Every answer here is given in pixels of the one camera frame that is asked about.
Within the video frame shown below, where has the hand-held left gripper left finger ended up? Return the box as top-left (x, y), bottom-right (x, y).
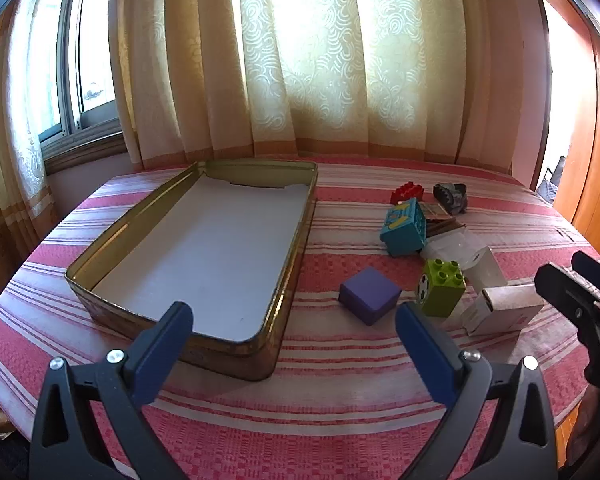
top-left (28, 301), bottom-right (195, 480)

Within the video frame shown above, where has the wooden door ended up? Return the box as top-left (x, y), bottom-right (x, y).
top-left (550, 25), bottom-right (600, 261)

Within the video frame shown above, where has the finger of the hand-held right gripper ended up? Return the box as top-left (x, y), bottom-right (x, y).
top-left (535, 262), bottom-right (600, 346)
top-left (572, 250), bottom-right (600, 308)

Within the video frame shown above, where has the green building block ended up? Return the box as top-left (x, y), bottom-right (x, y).
top-left (416, 258), bottom-right (467, 318)

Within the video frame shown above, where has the red building block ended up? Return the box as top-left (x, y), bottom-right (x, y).
top-left (390, 182), bottom-right (426, 206)

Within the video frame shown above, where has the window frame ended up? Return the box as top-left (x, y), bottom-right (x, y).
top-left (37, 0), bottom-right (126, 176)

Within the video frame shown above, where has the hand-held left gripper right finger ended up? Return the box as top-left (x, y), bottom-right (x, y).
top-left (396, 301), bottom-right (561, 480)

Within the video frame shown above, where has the grey camouflage toy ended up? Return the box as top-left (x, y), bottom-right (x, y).
top-left (433, 182), bottom-right (468, 215)

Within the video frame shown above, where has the small white box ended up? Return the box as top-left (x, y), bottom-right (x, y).
top-left (462, 246), bottom-right (508, 293)

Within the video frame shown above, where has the teal building block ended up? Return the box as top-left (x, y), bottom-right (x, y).
top-left (380, 198), bottom-right (427, 258)

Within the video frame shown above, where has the gold rectangular tin box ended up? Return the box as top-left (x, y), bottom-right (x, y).
top-left (65, 160), bottom-right (318, 382)

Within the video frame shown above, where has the purple cube box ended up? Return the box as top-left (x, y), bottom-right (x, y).
top-left (339, 267), bottom-right (402, 326)

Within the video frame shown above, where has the cream side curtain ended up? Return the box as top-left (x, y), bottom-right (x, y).
top-left (0, 0), bottom-right (58, 311)

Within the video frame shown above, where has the cream patterned curtain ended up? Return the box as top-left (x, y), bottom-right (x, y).
top-left (107, 0), bottom-right (553, 173)

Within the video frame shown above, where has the red striped tablecloth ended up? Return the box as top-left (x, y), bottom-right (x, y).
top-left (0, 155), bottom-right (600, 480)

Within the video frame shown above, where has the long white cardboard box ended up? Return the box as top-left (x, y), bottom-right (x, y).
top-left (461, 284), bottom-right (545, 337)

